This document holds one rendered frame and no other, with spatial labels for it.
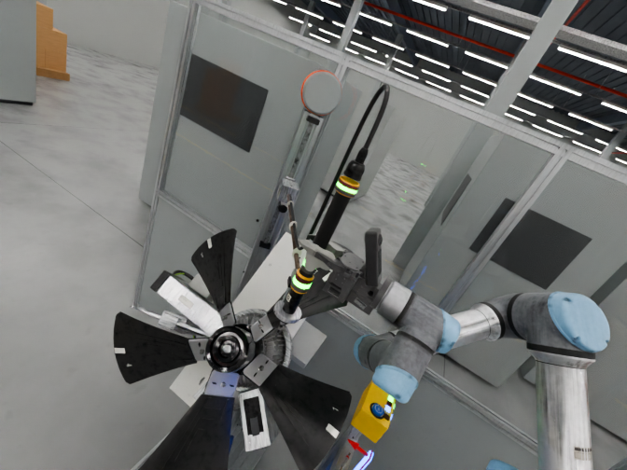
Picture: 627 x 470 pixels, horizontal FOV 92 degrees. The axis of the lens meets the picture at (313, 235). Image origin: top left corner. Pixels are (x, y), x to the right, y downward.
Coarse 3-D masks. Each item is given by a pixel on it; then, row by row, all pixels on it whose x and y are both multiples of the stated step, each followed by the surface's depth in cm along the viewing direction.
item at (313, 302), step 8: (320, 272) 93; (328, 272) 91; (320, 280) 90; (312, 288) 89; (320, 288) 88; (304, 296) 88; (312, 296) 87; (320, 296) 86; (328, 296) 85; (336, 296) 84; (304, 304) 86; (312, 304) 85; (320, 304) 84; (328, 304) 83; (336, 304) 82; (344, 304) 82; (272, 312) 90; (304, 312) 83; (312, 312) 83; (320, 312) 82; (272, 320) 86
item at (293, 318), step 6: (294, 270) 74; (288, 282) 74; (288, 288) 74; (282, 300) 77; (276, 306) 74; (282, 306) 75; (276, 312) 72; (282, 312) 73; (294, 312) 74; (300, 312) 75; (282, 318) 72; (288, 318) 72; (294, 318) 73
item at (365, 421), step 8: (368, 392) 106; (376, 392) 107; (384, 392) 109; (360, 400) 110; (368, 400) 103; (376, 400) 104; (384, 400) 106; (360, 408) 100; (368, 408) 100; (392, 408) 104; (360, 416) 100; (368, 416) 99; (376, 416) 99; (352, 424) 102; (360, 424) 101; (368, 424) 99; (376, 424) 98; (384, 424) 97; (368, 432) 100; (376, 432) 99; (384, 432) 97; (376, 440) 100
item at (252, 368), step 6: (258, 354) 88; (258, 360) 86; (264, 360) 87; (270, 360) 87; (246, 366) 83; (252, 366) 83; (258, 366) 84; (264, 366) 85; (270, 366) 86; (246, 372) 81; (252, 372) 82; (258, 372) 83; (264, 372) 83; (270, 372) 84; (252, 378) 80; (258, 378) 81; (264, 378) 82; (258, 384) 80
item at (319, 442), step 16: (288, 368) 87; (272, 384) 81; (288, 384) 82; (304, 384) 84; (320, 384) 85; (272, 400) 77; (288, 400) 78; (304, 400) 80; (320, 400) 81; (336, 400) 82; (272, 416) 75; (288, 416) 76; (304, 416) 77; (320, 416) 78; (336, 416) 79; (288, 432) 73; (304, 432) 74; (320, 432) 75; (288, 448) 71; (304, 448) 72; (320, 448) 73; (304, 464) 70
